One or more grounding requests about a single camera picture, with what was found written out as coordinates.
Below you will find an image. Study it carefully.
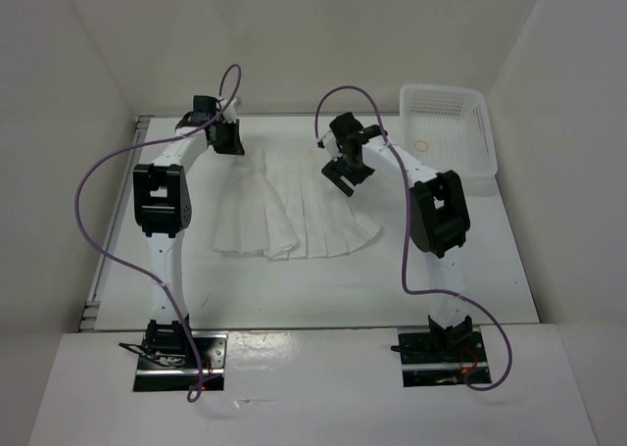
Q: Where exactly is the white pleated skirt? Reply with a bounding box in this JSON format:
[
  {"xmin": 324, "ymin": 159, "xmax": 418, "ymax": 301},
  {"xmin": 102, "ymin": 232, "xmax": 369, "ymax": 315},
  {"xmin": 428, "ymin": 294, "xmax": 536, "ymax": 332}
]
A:
[{"xmin": 213, "ymin": 149, "xmax": 381, "ymax": 261}]

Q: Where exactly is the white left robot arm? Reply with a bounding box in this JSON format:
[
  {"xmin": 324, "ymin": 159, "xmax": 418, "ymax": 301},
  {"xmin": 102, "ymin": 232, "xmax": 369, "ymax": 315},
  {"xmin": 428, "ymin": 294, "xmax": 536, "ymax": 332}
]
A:
[{"xmin": 132, "ymin": 96, "xmax": 245, "ymax": 368}]

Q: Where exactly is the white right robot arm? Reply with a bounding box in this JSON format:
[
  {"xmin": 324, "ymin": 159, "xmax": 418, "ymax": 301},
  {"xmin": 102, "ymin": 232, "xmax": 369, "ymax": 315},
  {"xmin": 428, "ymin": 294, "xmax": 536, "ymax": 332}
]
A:
[{"xmin": 317, "ymin": 112, "xmax": 473, "ymax": 361}]

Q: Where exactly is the orange rubber band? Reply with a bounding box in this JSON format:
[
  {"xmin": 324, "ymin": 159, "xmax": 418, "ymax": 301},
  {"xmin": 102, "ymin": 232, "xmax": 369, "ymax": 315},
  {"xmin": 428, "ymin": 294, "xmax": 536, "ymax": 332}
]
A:
[{"xmin": 414, "ymin": 140, "xmax": 429, "ymax": 152}]

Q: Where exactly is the white plastic basket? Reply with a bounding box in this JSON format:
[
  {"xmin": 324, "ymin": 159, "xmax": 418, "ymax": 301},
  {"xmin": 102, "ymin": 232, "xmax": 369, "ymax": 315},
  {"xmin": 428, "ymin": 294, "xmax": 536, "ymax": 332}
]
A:
[{"xmin": 399, "ymin": 83, "xmax": 498, "ymax": 178}]

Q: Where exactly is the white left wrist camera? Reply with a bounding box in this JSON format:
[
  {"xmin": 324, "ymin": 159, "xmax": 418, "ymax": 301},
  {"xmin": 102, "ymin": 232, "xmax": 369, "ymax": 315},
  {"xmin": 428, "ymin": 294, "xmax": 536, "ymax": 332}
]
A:
[{"xmin": 217, "ymin": 97, "xmax": 241, "ymax": 124}]

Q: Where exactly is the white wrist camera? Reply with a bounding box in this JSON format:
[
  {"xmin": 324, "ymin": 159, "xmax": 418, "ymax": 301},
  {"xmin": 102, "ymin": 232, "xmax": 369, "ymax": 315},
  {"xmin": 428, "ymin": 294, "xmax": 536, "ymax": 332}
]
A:
[
  {"xmin": 316, "ymin": 130, "xmax": 340, "ymax": 158},
  {"xmin": 217, "ymin": 97, "xmax": 241, "ymax": 124}
]

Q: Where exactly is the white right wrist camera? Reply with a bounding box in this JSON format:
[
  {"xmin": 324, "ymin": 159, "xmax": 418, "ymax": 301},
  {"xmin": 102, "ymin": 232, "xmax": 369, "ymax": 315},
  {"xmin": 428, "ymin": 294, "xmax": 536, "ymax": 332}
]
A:
[{"xmin": 316, "ymin": 130, "xmax": 340, "ymax": 158}]

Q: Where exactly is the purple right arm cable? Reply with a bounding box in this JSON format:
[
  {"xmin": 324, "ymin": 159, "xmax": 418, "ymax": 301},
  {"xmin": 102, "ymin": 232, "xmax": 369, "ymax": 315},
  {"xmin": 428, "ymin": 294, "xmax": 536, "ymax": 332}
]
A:
[{"xmin": 313, "ymin": 85, "xmax": 513, "ymax": 391}]

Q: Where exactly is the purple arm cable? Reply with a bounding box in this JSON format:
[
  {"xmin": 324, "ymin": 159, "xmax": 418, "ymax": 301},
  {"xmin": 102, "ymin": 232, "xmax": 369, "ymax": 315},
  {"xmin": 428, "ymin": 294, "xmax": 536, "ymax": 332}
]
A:
[
  {"xmin": 73, "ymin": 63, "xmax": 242, "ymax": 402},
  {"xmin": 313, "ymin": 85, "xmax": 513, "ymax": 391}
]

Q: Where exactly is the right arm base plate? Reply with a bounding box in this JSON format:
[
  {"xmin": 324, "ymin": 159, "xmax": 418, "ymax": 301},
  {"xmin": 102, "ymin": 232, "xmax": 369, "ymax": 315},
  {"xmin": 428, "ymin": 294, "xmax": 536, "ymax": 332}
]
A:
[{"xmin": 391, "ymin": 328, "xmax": 492, "ymax": 388}]

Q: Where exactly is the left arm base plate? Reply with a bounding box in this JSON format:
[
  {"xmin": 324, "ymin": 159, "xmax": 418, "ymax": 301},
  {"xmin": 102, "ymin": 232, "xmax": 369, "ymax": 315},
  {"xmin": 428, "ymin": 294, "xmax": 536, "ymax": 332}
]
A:
[{"xmin": 119, "ymin": 331, "xmax": 228, "ymax": 392}]

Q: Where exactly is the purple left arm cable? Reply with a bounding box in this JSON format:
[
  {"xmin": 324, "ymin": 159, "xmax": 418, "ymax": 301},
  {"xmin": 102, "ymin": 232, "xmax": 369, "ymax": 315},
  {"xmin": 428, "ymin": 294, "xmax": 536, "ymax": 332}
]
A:
[{"xmin": 73, "ymin": 63, "xmax": 242, "ymax": 402}]

